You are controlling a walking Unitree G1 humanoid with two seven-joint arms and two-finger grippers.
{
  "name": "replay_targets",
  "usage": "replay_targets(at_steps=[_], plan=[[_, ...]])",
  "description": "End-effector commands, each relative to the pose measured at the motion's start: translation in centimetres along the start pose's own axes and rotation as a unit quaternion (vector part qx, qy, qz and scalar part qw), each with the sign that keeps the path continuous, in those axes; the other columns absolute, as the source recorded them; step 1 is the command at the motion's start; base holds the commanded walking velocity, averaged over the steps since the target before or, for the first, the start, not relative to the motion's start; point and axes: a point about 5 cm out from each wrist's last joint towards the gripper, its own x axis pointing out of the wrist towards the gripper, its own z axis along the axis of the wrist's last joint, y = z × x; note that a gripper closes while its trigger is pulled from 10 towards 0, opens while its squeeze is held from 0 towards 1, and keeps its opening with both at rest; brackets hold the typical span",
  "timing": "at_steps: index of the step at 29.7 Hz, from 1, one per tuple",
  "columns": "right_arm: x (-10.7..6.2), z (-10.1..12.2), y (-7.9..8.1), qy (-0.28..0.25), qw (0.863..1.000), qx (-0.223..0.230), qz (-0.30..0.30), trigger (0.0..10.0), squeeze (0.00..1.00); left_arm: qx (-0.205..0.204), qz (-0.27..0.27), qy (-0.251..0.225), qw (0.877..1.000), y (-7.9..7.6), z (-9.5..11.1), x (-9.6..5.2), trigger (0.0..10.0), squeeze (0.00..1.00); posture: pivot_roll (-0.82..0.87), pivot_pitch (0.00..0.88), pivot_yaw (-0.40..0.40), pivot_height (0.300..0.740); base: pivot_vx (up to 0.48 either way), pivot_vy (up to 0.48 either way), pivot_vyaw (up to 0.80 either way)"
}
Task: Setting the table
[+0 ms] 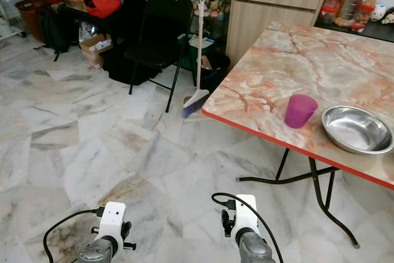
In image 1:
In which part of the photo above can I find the large steel bowl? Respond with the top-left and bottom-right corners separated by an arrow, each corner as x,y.
321,105 -> 394,155

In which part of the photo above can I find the purple plastic cup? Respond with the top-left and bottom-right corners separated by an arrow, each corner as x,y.
284,94 -> 320,129

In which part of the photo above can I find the black bucket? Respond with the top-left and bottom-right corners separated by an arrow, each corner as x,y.
196,50 -> 230,92

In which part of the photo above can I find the marble top folding table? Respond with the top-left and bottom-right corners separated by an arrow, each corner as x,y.
201,21 -> 394,249

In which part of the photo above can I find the small printed cardboard box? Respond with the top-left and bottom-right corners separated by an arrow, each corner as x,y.
78,31 -> 115,70

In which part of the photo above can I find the black folding chair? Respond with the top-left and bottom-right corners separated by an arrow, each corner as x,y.
124,0 -> 195,115

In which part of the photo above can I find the light wooden cabinet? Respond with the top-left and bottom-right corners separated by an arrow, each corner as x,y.
225,0 -> 337,68

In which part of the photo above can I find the group of small toy figures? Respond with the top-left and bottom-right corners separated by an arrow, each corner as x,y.
193,0 -> 227,22

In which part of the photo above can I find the black backpack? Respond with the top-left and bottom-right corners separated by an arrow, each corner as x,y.
36,7 -> 73,62

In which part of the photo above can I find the clear jar red lid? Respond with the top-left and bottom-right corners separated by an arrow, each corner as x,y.
350,4 -> 376,32
320,4 -> 340,26
337,0 -> 370,27

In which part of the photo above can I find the red bag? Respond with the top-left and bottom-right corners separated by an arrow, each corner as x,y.
84,0 -> 123,20

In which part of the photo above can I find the brown waste bin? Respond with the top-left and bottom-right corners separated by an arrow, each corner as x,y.
15,0 -> 49,44

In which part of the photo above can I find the white ceramic figurine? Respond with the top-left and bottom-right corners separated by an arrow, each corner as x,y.
371,4 -> 388,23

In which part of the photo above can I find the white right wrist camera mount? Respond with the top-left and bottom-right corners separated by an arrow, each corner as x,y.
233,194 -> 260,240

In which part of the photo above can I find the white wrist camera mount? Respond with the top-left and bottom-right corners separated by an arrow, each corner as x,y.
95,201 -> 127,248
233,194 -> 260,240

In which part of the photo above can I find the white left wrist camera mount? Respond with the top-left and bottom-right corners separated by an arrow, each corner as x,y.
95,201 -> 127,248

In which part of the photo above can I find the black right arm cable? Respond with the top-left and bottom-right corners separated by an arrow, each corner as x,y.
212,192 -> 284,263

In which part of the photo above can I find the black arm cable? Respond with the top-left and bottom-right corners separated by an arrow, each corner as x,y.
212,192 -> 284,263
42,208 -> 104,263

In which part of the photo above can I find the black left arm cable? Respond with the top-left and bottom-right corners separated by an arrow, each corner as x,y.
42,208 -> 104,263

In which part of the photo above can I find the white handled broom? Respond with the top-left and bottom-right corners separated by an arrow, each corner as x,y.
182,0 -> 212,119

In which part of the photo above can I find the white wire rack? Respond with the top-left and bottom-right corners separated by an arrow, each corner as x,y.
0,0 -> 26,41

